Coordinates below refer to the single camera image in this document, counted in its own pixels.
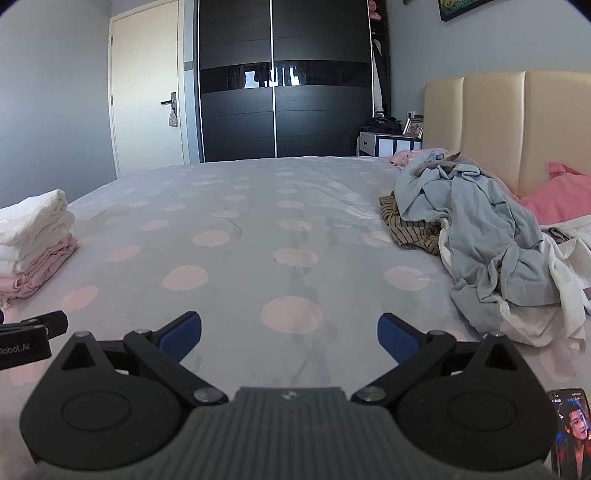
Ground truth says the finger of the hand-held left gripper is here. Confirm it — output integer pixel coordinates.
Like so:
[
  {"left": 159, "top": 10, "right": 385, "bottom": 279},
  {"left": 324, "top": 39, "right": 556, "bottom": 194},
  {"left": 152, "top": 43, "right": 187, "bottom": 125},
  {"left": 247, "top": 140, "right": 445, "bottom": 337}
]
[{"left": 18, "top": 311, "right": 70, "bottom": 337}]

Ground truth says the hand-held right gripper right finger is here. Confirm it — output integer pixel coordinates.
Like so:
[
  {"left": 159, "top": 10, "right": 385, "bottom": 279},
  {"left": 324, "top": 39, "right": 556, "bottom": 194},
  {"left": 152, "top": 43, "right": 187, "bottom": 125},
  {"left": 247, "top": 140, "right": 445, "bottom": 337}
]
[{"left": 351, "top": 312, "right": 520, "bottom": 407}]

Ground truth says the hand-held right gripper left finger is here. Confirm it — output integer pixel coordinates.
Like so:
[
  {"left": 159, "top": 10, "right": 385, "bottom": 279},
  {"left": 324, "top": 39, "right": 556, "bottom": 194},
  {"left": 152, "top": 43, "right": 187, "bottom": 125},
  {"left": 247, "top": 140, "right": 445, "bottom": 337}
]
[{"left": 60, "top": 311, "right": 229, "bottom": 407}]

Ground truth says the grey shirt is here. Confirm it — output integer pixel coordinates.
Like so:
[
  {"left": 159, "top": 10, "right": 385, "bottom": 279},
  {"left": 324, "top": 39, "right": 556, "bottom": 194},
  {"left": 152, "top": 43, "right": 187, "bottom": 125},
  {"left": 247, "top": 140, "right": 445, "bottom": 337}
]
[{"left": 394, "top": 150, "right": 561, "bottom": 308}]

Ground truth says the pink folded garment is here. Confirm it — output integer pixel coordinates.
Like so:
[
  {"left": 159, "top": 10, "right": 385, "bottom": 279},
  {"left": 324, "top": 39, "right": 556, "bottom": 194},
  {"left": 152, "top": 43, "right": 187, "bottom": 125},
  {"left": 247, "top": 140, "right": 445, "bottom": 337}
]
[{"left": 0, "top": 233, "right": 80, "bottom": 303}]

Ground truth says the pale folded garment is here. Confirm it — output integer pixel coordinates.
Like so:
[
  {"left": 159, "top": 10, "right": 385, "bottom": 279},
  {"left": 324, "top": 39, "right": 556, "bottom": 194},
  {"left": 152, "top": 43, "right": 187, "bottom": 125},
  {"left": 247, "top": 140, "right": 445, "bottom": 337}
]
[{"left": 0, "top": 240, "right": 70, "bottom": 278}]

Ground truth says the olive striped garment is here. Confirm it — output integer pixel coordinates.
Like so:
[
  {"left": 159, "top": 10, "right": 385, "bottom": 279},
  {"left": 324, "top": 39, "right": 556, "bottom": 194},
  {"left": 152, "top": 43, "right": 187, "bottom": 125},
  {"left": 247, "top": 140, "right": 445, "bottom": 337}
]
[{"left": 379, "top": 194, "right": 444, "bottom": 257}]

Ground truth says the white folded garment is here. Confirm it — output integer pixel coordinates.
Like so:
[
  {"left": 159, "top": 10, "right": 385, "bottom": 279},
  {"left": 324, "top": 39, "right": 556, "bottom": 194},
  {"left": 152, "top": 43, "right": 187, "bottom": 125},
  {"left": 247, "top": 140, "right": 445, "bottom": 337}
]
[{"left": 0, "top": 189, "right": 75, "bottom": 247}]

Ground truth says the white shirt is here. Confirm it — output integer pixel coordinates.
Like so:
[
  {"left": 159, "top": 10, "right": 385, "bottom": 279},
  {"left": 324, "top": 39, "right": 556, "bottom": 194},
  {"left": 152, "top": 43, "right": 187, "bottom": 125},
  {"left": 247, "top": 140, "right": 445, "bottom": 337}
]
[{"left": 438, "top": 217, "right": 591, "bottom": 349}]

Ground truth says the grey pink-dotted bed sheet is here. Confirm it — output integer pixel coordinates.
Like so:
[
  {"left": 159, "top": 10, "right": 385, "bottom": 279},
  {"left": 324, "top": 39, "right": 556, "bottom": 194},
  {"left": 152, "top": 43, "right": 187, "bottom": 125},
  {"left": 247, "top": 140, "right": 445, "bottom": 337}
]
[{"left": 0, "top": 154, "right": 591, "bottom": 480}]

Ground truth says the pink cloth pile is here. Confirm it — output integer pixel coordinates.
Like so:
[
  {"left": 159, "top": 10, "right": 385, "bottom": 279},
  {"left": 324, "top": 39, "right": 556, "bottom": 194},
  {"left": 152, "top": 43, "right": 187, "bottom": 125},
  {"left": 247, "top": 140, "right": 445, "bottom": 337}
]
[{"left": 389, "top": 148, "right": 462, "bottom": 169}]

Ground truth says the white nightstand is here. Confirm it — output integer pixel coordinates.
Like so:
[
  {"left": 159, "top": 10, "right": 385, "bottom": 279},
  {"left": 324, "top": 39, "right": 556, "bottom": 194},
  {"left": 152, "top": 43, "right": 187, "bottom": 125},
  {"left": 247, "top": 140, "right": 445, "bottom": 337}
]
[{"left": 358, "top": 131, "right": 423, "bottom": 158}]

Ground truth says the smartphone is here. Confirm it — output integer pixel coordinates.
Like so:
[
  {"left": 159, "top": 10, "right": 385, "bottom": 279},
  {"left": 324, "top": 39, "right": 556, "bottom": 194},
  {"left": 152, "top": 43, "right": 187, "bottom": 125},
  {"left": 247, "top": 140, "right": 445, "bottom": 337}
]
[{"left": 547, "top": 388, "right": 591, "bottom": 480}]

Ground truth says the black bag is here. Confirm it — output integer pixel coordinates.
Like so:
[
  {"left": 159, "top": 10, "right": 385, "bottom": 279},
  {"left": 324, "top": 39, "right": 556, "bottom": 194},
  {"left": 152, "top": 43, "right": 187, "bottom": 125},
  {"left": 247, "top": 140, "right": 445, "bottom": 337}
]
[{"left": 362, "top": 115, "right": 402, "bottom": 136}]

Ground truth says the plain pink pillow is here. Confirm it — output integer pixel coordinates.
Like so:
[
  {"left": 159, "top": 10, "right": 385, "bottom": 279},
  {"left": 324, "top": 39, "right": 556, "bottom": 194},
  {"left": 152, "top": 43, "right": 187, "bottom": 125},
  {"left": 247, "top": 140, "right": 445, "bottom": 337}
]
[{"left": 519, "top": 161, "right": 591, "bottom": 227}]

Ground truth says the black sliding-door wardrobe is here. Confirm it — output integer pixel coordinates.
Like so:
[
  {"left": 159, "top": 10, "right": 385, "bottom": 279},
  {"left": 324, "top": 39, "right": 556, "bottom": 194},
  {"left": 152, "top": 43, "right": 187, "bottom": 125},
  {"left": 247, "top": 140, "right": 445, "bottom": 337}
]
[{"left": 196, "top": 0, "right": 375, "bottom": 163}]

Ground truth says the beige padded headboard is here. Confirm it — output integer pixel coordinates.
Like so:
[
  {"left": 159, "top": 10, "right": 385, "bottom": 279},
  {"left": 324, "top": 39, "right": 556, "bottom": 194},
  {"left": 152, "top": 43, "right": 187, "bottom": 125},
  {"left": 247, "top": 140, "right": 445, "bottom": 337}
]
[{"left": 422, "top": 70, "right": 591, "bottom": 199}]

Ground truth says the white door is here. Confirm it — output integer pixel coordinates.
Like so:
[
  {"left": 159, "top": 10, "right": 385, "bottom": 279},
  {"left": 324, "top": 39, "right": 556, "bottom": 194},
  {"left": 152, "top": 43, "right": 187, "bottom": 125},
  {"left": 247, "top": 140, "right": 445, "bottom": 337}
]
[{"left": 109, "top": 0, "right": 190, "bottom": 178}]

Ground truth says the open closet shelf unit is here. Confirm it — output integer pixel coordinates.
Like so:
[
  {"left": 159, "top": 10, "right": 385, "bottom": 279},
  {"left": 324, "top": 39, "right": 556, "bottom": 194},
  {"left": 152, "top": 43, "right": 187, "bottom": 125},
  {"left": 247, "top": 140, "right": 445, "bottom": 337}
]
[{"left": 368, "top": 0, "right": 393, "bottom": 118}]

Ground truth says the framed wall picture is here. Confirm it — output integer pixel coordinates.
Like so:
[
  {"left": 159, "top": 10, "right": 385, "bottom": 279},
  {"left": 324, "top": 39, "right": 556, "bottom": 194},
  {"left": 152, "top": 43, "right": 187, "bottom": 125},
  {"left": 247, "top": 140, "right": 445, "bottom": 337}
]
[{"left": 438, "top": 0, "right": 490, "bottom": 23}]

